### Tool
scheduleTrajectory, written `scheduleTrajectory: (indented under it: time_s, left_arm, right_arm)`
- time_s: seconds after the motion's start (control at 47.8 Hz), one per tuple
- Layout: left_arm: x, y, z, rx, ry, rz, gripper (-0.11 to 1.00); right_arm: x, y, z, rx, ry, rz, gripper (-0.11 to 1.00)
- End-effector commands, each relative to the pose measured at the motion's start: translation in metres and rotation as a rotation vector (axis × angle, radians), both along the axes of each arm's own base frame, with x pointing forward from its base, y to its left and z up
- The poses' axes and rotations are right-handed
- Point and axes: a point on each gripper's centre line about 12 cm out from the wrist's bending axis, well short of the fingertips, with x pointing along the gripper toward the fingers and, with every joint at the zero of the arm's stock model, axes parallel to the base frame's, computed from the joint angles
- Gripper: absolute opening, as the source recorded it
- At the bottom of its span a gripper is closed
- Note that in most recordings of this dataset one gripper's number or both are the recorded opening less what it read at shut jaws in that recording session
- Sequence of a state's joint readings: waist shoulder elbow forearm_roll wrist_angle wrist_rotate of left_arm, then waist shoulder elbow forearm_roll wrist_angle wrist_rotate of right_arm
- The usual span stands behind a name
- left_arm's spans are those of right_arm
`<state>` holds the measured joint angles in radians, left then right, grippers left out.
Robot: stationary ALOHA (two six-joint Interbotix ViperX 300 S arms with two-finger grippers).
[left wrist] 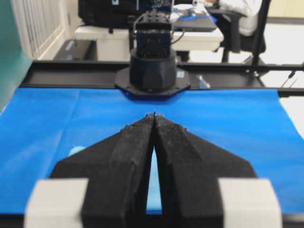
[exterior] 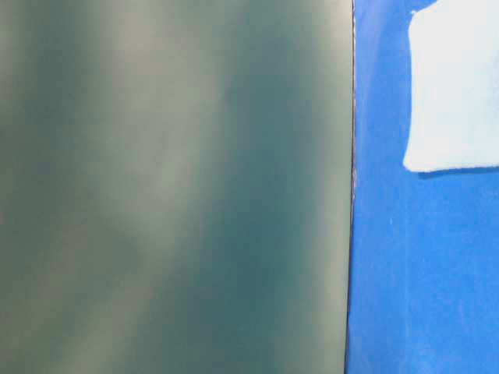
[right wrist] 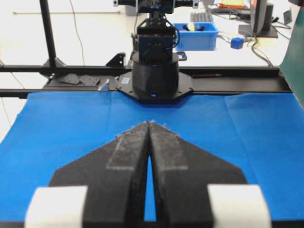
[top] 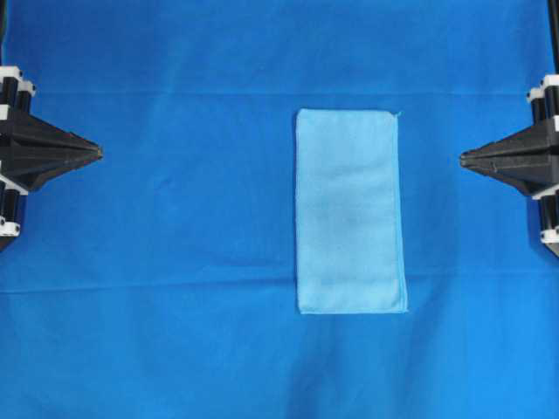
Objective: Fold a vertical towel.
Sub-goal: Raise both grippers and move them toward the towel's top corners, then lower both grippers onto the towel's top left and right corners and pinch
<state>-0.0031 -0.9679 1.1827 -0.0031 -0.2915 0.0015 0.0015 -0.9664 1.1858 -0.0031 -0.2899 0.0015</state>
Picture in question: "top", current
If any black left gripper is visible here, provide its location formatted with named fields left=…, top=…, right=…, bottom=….
left=0, top=65, right=104, bottom=254

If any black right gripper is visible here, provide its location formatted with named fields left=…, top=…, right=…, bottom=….
left=459, top=73, right=559, bottom=258

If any light blue towel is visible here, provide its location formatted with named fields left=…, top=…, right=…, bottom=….
left=294, top=108, right=408, bottom=314

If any dark blue table cloth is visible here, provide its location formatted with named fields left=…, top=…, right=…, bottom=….
left=1, top=1, right=558, bottom=418

